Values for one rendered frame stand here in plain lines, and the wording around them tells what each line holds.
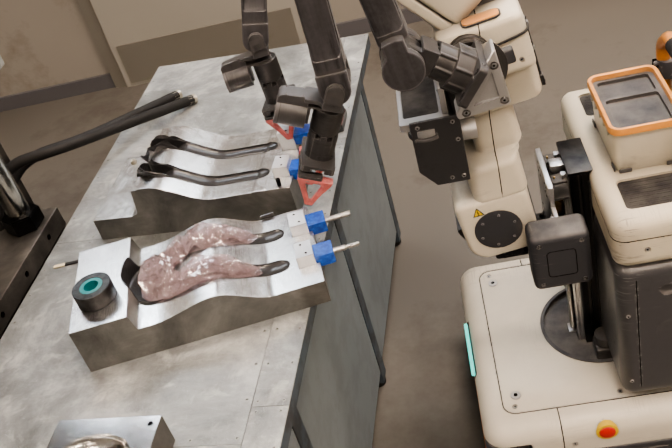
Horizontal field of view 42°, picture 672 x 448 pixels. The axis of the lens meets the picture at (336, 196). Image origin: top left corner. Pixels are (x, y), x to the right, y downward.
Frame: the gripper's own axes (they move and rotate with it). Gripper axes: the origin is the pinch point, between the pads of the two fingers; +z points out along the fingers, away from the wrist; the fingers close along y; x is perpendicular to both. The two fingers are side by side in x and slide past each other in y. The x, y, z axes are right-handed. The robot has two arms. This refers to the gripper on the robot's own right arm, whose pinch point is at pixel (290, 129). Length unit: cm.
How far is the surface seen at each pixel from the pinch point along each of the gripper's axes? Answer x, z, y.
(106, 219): -44.9, 4.6, 17.7
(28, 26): -197, 42, -218
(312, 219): 7.7, 6.0, 27.6
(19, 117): -219, 84, -202
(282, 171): -0.3, 2.1, 13.5
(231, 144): -17.6, 3.7, -4.3
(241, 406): -1, 12, 71
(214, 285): -8.3, 2.3, 48.8
